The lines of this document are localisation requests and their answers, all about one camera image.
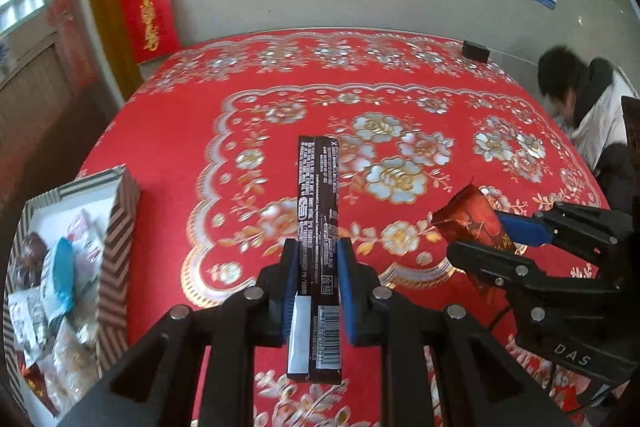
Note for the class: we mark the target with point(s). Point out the clear snack packet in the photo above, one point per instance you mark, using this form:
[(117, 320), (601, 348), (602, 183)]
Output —
[(75, 367)]

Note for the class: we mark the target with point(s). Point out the red floral tablecloth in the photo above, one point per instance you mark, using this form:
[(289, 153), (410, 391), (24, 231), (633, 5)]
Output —
[(400, 107)]

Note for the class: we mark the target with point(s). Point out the striped cardboard box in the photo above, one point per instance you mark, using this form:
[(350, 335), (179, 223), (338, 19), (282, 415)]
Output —
[(117, 257)]

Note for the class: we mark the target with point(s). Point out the red gold snack packet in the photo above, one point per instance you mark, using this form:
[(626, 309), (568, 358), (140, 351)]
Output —
[(470, 217)]

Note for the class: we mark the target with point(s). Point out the red gold wall hanging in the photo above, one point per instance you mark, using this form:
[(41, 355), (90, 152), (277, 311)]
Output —
[(147, 14)]

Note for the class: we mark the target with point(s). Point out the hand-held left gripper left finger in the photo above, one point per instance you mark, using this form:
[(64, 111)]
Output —
[(290, 287)]

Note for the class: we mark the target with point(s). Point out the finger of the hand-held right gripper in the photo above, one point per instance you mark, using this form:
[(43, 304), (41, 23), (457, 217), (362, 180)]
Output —
[(525, 229), (500, 267)]

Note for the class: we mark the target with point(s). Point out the small black box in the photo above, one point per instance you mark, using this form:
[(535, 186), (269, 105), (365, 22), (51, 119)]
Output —
[(475, 50)]

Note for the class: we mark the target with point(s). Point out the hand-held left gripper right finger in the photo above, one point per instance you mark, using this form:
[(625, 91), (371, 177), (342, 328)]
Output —
[(347, 292)]

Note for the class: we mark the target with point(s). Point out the brown chocolate bar pack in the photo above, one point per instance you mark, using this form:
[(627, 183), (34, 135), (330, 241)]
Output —
[(317, 207)]

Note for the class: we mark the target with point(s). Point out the brown date packet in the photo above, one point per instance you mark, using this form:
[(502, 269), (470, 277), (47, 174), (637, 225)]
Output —
[(30, 257)]

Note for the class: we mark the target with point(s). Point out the blue white snack packet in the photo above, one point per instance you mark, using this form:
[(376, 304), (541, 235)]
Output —
[(60, 277)]

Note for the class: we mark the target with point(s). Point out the red paper couplet strip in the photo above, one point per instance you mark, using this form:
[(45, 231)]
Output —
[(70, 7)]

